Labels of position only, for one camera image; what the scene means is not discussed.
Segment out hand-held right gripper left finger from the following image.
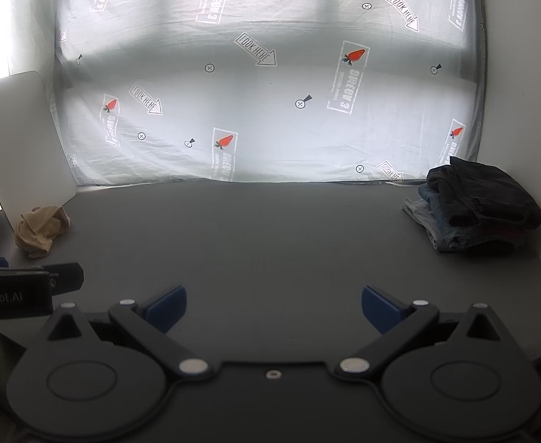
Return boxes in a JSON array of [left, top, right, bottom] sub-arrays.
[[44, 286, 216, 381]]

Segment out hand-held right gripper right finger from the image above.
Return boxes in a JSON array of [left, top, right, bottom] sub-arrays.
[[335, 286, 506, 381]]

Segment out beige long-sleeved shirt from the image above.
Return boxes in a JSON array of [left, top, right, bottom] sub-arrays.
[[14, 205, 72, 260]]

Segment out blue jeans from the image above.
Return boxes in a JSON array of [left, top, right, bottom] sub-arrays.
[[402, 183, 530, 254]]

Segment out grey flat board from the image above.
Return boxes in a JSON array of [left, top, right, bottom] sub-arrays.
[[0, 71, 78, 232]]

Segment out black garment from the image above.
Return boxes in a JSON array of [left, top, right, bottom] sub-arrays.
[[426, 156, 541, 230]]

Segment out white printed bed sheet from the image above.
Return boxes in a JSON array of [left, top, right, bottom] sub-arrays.
[[17, 0, 489, 188]]

